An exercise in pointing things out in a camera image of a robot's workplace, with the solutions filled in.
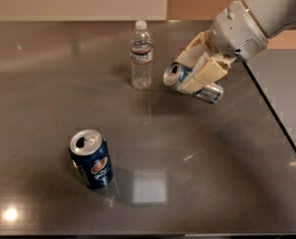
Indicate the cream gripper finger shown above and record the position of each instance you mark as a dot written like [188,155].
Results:
[198,49]
[205,70]

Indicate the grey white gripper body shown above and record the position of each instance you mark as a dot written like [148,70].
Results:
[236,31]

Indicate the slim blue silver pepsi can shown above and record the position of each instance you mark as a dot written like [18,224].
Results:
[176,73]

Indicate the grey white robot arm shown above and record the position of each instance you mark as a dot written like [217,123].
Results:
[273,17]

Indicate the grey side table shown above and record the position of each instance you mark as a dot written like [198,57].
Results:
[275,74]

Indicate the clear plastic water bottle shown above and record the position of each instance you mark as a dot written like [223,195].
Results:
[141,54]

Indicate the upright dark blue pepsi can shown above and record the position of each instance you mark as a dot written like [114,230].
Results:
[89,152]

